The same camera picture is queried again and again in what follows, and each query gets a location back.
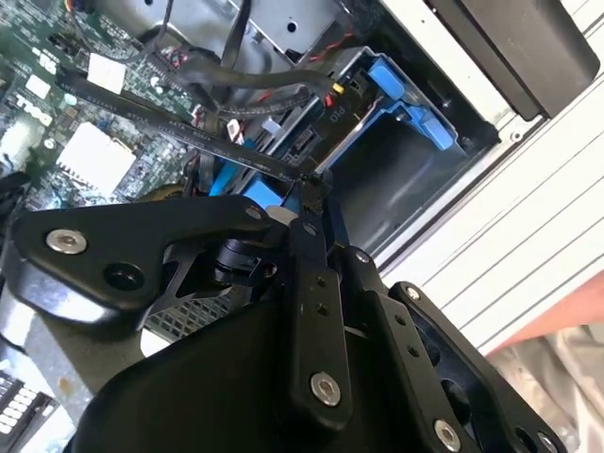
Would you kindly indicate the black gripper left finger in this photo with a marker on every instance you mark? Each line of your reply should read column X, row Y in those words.
column 141, row 236

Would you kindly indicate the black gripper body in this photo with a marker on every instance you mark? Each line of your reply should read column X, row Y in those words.
column 203, row 406

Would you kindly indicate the hard disk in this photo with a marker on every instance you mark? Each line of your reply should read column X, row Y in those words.
column 382, row 73

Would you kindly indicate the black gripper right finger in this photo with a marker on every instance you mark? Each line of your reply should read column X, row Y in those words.
column 401, row 340

